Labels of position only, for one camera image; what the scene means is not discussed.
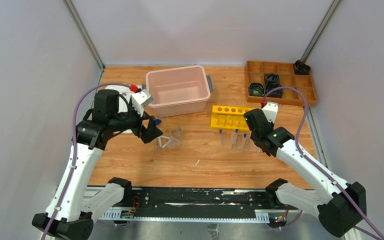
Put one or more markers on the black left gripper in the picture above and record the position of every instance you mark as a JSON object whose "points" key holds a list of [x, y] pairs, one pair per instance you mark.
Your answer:
{"points": [[142, 125]]}

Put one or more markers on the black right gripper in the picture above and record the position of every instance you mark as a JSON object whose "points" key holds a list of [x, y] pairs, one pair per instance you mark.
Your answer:
{"points": [[272, 124]]}

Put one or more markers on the clear test tube blue cap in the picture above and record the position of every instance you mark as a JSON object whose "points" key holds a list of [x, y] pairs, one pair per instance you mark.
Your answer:
{"points": [[244, 141]]}

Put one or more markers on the clear glass funnel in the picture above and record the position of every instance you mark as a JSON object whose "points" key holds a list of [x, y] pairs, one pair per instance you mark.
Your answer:
{"points": [[173, 142]]}

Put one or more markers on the small glass beaker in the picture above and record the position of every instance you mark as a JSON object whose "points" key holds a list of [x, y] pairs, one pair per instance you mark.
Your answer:
{"points": [[178, 133]]}

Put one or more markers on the yellow test tube rack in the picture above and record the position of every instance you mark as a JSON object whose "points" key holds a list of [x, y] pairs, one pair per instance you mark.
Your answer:
{"points": [[229, 118]]}

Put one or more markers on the pink plastic storage bin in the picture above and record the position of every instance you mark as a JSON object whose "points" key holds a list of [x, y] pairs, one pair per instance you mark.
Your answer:
{"points": [[179, 91]]}

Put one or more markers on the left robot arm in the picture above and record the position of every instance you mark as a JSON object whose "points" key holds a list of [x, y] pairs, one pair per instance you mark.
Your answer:
{"points": [[68, 216]]}

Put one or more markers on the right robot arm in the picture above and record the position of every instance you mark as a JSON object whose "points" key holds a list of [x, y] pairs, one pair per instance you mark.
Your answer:
{"points": [[338, 204]]}

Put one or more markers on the white clay triangle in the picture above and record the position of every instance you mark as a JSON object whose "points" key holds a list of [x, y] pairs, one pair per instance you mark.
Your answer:
{"points": [[163, 141]]}

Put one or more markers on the blue capped test tube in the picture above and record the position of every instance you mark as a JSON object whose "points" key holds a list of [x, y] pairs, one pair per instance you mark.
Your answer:
{"points": [[233, 139], [222, 141]]}

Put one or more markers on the wooden compartment tray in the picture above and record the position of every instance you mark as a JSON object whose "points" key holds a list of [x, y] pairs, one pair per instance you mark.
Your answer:
{"points": [[264, 76]]}

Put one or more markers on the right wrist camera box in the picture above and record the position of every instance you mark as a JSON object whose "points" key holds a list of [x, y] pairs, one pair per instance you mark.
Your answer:
{"points": [[270, 111]]}

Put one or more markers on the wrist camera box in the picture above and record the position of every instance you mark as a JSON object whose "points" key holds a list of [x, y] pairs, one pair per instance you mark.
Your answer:
{"points": [[270, 111], [140, 100]]}

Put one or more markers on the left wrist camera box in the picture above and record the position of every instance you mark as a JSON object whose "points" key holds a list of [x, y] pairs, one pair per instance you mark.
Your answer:
{"points": [[140, 100]]}

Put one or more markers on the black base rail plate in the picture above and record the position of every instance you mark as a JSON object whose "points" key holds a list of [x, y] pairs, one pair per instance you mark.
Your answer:
{"points": [[201, 204]]}

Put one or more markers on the aluminium frame post left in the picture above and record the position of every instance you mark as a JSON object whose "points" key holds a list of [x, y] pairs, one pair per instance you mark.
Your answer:
{"points": [[77, 20]]}

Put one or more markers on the aluminium frame post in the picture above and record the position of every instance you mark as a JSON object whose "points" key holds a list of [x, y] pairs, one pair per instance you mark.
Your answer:
{"points": [[327, 17], [77, 20]]}

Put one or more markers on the aluminium frame post right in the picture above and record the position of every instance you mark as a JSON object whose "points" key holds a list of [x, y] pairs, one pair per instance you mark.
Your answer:
{"points": [[327, 17]]}

